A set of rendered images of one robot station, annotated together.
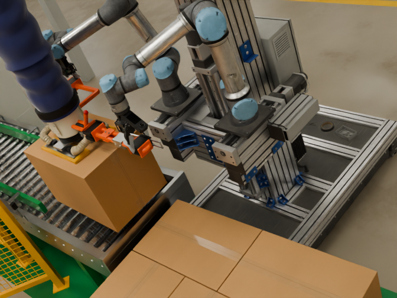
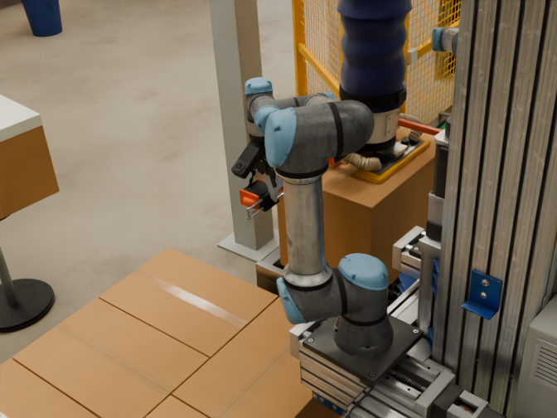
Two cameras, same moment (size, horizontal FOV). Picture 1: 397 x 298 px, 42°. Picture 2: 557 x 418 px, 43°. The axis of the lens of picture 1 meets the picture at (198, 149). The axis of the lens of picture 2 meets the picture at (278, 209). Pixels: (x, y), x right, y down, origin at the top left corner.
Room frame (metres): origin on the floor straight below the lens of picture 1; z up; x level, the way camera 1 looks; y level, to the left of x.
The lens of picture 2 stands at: (1.55, -1.52, 2.30)
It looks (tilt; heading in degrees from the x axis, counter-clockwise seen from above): 33 degrees down; 76
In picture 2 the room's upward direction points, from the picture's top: 4 degrees counter-clockwise
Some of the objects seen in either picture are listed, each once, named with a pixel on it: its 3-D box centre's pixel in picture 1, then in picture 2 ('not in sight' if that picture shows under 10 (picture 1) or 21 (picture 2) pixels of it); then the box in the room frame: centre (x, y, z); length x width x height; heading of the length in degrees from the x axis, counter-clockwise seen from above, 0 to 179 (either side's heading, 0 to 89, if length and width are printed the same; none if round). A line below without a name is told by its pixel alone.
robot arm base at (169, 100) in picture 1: (173, 91); not in sight; (2.48, 0.00, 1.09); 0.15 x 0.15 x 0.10
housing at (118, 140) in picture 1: (122, 140); not in sight; (2.04, 0.31, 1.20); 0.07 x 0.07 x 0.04; 35
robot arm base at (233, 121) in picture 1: (241, 108); (363, 321); (2.06, -0.26, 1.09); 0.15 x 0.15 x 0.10
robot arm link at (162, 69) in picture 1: (165, 73); not in sight; (2.48, 0.00, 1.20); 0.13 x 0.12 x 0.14; 161
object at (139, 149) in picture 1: (139, 146); (258, 194); (1.93, 0.24, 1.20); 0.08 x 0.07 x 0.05; 35
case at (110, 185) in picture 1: (95, 167); (369, 201); (2.42, 0.57, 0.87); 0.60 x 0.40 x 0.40; 35
